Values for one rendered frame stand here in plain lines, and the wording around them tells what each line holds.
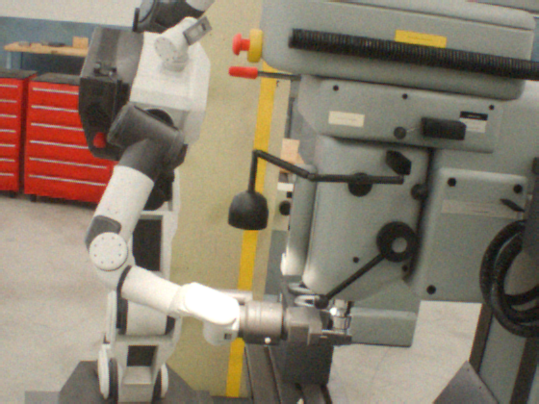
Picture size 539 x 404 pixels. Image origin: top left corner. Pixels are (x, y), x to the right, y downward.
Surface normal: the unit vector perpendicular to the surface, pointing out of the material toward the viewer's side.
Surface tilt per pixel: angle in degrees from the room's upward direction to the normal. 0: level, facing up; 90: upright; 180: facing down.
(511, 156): 90
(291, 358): 90
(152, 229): 74
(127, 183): 55
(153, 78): 34
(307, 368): 90
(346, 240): 90
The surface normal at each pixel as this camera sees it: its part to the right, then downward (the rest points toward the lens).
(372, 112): 0.10, 0.28
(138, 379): 0.25, -0.60
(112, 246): 0.02, -0.34
